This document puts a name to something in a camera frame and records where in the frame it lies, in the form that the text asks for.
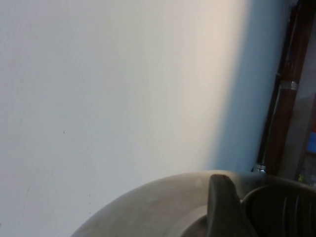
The black pole with metal fittings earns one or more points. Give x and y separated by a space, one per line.
270 123

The stainless steel lid black knob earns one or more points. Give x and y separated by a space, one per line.
153 207

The brown wooden pole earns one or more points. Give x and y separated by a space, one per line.
284 118

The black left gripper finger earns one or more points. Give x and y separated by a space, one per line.
222 205

